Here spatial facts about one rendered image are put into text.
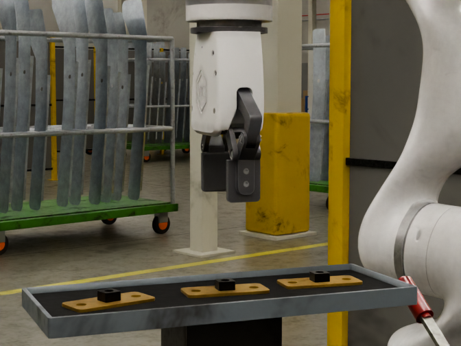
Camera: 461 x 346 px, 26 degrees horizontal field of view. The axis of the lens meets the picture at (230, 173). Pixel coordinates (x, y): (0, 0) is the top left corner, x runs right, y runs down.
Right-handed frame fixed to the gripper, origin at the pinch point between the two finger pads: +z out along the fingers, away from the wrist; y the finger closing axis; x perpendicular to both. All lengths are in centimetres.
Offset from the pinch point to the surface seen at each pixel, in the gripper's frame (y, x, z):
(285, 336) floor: -405, 151, 129
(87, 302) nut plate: 1.9, -14.4, 10.2
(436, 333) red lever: 3.3, 21.2, 15.6
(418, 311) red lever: 1.0, 20.3, 13.7
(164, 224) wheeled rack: -780, 169, 122
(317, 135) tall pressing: -922, 372, 53
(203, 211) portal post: -664, 175, 95
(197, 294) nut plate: 1.6, -3.7, 10.2
